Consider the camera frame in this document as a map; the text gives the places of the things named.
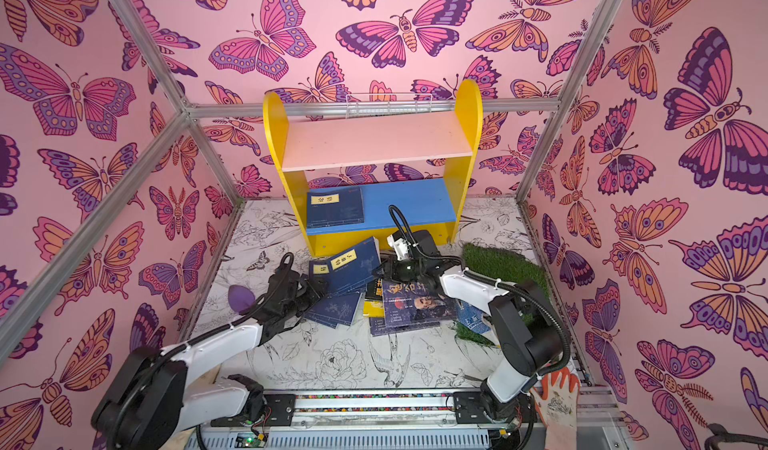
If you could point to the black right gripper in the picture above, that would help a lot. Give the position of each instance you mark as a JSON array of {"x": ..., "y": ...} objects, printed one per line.
[{"x": 395, "y": 271}]

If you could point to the blue book yellow label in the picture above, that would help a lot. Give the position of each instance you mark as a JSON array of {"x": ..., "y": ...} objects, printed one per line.
[{"x": 332, "y": 208}]

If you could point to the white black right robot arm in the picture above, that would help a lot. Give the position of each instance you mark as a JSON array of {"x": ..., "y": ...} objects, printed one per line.
[{"x": 532, "y": 337}]

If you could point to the yellow book under black book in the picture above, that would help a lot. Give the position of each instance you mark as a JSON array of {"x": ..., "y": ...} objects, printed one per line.
[{"x": 373, "y": 300}]

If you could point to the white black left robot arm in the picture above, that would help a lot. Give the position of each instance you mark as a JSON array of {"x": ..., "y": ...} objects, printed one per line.
[{"x": 150, "y": 400}]

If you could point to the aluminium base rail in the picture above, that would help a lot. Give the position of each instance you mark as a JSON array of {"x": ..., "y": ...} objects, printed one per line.
[{"x": 369, "y": 419}]

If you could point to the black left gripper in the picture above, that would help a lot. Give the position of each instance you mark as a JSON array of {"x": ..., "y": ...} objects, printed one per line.
[{"x": 308, "y": 286}]

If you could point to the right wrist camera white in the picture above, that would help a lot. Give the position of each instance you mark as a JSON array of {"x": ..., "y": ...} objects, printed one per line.
[{"x": 400, "y": 246}]

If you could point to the yellow bookshelf pink blue shelves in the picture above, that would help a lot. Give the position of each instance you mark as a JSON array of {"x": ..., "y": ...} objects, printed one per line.
[{"x": 432, "y": 204}]

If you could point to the purple portrait cover book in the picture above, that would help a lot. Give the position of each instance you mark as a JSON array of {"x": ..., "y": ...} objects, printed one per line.
[{"x": 412, "y": 304}]

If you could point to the orange white work glove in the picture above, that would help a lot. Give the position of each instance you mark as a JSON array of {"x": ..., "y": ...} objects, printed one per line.
[{"x": 556, "y": 405}]

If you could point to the purple egg-shaped sponge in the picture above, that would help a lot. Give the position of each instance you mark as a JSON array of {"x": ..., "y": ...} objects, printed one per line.
[{"x": 240, "y": 299}]

